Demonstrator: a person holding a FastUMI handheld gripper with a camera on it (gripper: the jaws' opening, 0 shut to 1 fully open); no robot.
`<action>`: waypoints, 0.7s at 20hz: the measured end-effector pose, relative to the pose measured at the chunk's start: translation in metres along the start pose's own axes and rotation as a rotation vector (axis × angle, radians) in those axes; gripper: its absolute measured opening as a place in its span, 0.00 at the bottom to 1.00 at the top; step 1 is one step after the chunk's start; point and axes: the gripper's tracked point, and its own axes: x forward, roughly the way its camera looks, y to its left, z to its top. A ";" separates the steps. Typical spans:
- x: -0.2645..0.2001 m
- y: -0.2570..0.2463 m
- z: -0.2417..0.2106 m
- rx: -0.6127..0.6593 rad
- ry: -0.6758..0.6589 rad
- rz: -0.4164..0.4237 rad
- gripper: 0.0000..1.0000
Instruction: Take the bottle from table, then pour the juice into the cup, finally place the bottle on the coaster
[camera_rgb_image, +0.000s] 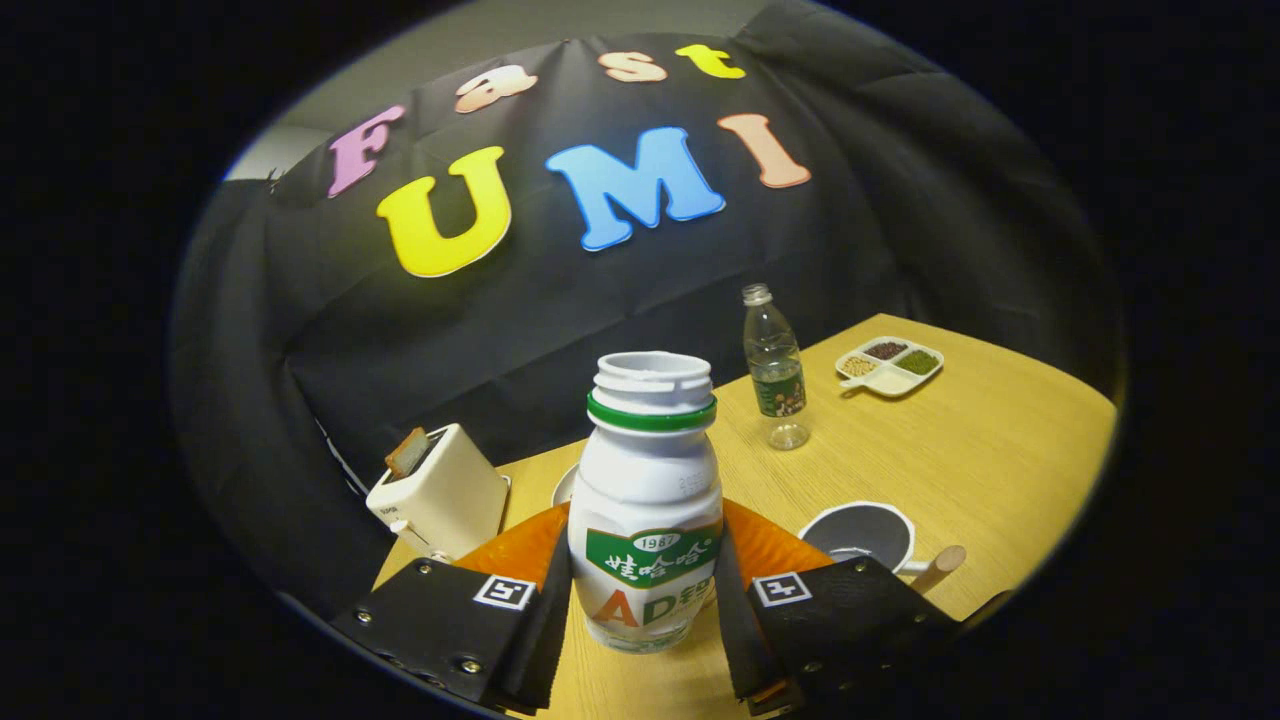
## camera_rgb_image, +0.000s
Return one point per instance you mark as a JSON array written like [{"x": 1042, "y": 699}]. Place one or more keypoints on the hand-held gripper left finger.
[{"x": 540, "y": 640}]

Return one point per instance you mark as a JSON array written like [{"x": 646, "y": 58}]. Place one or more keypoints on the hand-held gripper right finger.
[{"x": 735, "y": 630}]

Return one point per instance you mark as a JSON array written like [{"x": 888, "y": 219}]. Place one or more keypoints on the white juice bottle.
[{"x": 645, "y": 480}]

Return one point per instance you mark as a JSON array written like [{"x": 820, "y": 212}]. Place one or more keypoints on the clear plastic water bottle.
[{"x": 775, "y": 370}]

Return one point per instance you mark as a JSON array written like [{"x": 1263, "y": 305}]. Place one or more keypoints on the white round plate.
[{"x": 565, "y": 487}]

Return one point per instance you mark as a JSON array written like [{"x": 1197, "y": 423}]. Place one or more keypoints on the white toaster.
[{"x": 450, "y": 500}]

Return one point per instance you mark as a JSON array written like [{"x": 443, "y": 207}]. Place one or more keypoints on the brown bread slice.
[{"x": 407, "y": 452}]

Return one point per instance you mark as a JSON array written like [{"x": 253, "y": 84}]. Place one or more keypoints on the white divided snack dish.
[{"x": 890, "y": 380}]

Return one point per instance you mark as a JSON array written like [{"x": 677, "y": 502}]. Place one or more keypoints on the wooden table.
[{"x": 1000, "y": 450}]

